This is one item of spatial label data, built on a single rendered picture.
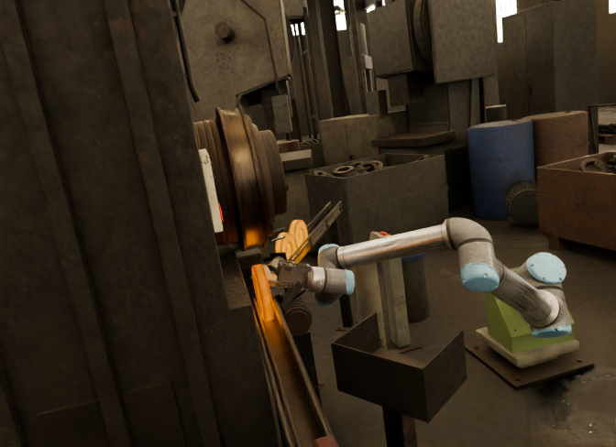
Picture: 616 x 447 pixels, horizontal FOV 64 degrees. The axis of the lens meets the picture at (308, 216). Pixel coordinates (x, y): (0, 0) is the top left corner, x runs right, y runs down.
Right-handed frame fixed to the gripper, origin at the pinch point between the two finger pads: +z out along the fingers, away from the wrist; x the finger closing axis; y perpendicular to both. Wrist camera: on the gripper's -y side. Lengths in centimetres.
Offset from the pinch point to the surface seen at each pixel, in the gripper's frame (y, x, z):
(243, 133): 50, 22, 13
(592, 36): 215, -317, -387
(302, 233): 7, -59, -30
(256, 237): 19.5, 20.3, 4.4
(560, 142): 87, -224, -300
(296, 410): -13, 61, -5
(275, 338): -9.3, 27.7, -4.8
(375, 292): -18, -53, -70
